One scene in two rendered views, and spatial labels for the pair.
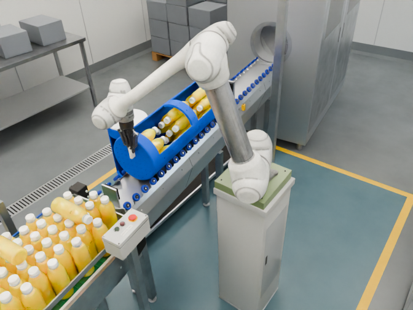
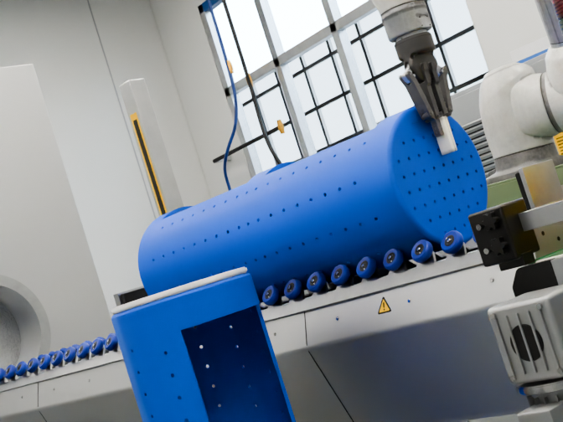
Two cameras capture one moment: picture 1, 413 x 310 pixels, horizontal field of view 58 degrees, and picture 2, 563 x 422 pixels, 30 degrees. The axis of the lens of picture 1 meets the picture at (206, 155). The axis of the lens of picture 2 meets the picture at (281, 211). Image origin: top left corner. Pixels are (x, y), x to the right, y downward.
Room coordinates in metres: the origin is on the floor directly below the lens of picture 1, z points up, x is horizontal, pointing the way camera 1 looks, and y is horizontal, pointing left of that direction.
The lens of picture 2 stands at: (1.41, 2.45, 1.01)
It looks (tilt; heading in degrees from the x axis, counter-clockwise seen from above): 3 degrees up; 286
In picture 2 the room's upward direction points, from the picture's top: 18 degrees counter-clockwise
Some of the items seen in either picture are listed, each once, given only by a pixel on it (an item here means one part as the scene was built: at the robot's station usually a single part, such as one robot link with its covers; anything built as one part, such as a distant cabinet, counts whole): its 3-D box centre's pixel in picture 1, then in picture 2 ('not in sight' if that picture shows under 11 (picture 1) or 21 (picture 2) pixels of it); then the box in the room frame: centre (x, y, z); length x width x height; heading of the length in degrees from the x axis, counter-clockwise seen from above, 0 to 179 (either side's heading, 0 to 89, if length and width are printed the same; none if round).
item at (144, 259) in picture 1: (146, 270); not in sight; (1.50, 0.41, 0.31); 0.06 x 0.06 x 0.63; 58
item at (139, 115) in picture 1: (127, 119); (179, 290); (2.19, 0.53, 1.03); 0.28 x 0.28 x 0.01
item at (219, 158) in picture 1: (219, 182); not in sight; (2.33, -0.10, 0.31); 0.06 x 0.06 x 0.63; 58
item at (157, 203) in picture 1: (210, 131); (225, 377); (2.37, -0.04, 0.79); 2.17 x 0.29 x 0.34; 148
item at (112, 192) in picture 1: (112, 195); (543, 198); (1.48, 0.51, 0.99); 0.10 x 0.02 x 0.12; 58
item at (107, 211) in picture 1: (108, 214); not in sight; (1.33, 0.50, 1.00); 0.07 x 0.07 x 0.19
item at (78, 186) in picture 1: (80, 194); (507, 235); (1.54, 0.70, 0.95); 0.10 x 0.07 x 0.10; 58
